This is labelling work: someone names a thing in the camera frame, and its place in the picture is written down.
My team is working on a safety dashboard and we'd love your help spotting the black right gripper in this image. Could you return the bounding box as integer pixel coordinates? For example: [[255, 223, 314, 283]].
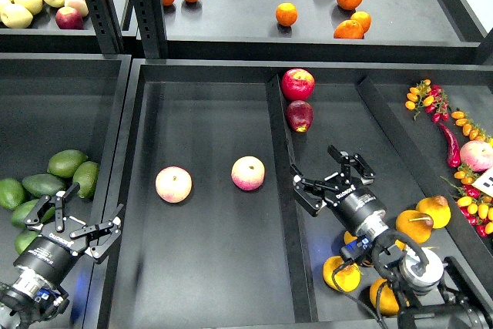
[[290, 145, 387, 235]]

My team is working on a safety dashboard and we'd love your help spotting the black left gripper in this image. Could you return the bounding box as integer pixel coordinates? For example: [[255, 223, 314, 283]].
[[13, 182, 124, 287]]

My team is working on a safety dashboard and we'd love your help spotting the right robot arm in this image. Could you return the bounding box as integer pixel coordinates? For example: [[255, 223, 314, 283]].
[[290, 146, 492, 328]]

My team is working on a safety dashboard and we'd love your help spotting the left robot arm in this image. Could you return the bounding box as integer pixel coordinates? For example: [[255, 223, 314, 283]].
[[1, 183, 126, 328]]

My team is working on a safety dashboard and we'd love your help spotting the green avocado pile right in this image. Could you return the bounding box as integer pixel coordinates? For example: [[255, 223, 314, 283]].
[[72, 161, 99, 199]]

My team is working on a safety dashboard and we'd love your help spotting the green avocado pile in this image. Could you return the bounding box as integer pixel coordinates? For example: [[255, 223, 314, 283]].
[[0, 178, 27, 210], [72, 161, 99, 199], [47, 149, 89, 179], [11, 199, 55, 229], [22, 173, 66, 198]]

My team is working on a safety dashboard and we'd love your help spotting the green avocado pile middle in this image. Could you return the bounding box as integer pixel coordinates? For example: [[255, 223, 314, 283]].
[[22, 173, 66, 198]]

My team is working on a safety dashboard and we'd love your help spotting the green avocado pile lower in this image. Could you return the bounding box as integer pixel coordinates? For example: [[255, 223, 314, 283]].
[[11, 199, 55, 229]]

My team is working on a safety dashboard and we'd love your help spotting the green avocado pile top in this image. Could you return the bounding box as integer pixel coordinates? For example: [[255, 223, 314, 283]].
[[47, 149, 89, 179]]

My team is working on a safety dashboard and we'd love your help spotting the green avocado pile left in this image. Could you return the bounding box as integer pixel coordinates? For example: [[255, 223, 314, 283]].
[[0, 178, 27, 210]]

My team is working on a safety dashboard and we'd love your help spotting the yellow pear with stem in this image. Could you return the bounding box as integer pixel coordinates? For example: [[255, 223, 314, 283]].
[[395, 210, 434, 244]]

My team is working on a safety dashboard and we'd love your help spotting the yellow pear bottom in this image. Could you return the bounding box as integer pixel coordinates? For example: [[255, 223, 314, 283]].
[[369, 278, 399, 317]]

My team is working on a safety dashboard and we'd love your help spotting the dark red apple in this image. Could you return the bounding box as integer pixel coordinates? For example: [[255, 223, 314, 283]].
[[286, 100, 314, 133]]

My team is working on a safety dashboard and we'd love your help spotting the pink apple centre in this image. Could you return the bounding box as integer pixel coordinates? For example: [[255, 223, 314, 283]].
[[231, 156, 265, 191]]

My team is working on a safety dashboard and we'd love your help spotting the pink apple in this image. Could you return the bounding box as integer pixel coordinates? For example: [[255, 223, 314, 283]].
[[155, 166, 193, 203], [231, 156, 265, 191]]

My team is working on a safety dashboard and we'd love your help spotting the pink apple left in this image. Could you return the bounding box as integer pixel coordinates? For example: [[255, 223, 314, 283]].
[[155, 166, 193, 203]]

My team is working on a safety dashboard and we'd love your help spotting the bright red apple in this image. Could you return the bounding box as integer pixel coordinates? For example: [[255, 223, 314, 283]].
[[280, 69, 315, 101]]

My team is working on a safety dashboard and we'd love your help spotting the red chili pepper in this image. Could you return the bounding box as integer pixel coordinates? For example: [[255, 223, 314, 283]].
[[438, 123, 461, 168]]

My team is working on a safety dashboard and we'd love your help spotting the cherry tomato bunch upper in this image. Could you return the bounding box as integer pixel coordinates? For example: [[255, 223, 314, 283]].
[[404, 79, 450, 123]]

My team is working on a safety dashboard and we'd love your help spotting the cherry tomato bunch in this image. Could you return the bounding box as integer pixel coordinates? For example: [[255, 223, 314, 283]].
[[404, 79, 450, 123], [442, 163, 492, 238]]

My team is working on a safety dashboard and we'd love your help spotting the black centre divided tray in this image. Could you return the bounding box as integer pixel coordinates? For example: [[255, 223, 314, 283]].
[[83, 60, 492, 328]]

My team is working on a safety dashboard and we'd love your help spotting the cherry tomato bunch lower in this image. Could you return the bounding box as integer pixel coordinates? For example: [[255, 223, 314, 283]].
[[442, 163, 492, 238]]

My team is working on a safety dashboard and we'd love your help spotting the pink apple right tray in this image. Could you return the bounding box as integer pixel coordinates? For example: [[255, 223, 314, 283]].
[[459, 140, 492, 172]]

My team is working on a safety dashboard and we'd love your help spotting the white label card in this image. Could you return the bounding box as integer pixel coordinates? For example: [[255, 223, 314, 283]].
[[472, 168, 493, 196]]

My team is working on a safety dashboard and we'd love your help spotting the orange front right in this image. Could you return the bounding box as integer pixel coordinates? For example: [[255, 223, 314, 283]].
[[334, 19, 364, 39]]

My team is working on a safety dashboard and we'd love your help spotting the orange right small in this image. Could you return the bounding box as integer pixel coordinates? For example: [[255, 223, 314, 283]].
[[350, 11, 372, 33]]

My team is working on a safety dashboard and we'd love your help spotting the orange centre shelf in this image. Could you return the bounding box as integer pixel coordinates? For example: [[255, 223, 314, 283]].
[[275, 2, 298, 27]]

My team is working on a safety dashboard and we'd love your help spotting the black upper left tray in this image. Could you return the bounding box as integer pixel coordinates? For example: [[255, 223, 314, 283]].
[[0, 0, 132, 55]]

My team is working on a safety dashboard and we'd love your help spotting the red apple on shelf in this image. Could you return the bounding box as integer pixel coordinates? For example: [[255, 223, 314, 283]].
[[55, 7, 84, 30]]

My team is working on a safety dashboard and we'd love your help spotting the black upper shelf tray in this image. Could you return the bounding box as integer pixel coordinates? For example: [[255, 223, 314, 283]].
[[163, 0, 492, 65]]

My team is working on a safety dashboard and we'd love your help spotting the black braided right cable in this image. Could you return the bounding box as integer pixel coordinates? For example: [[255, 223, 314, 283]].
[[330, 255, 390, 329]]

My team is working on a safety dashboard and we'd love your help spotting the orange cherry tomato string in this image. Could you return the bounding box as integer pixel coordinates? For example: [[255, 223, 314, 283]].
[[450, 109, 493, 145]]

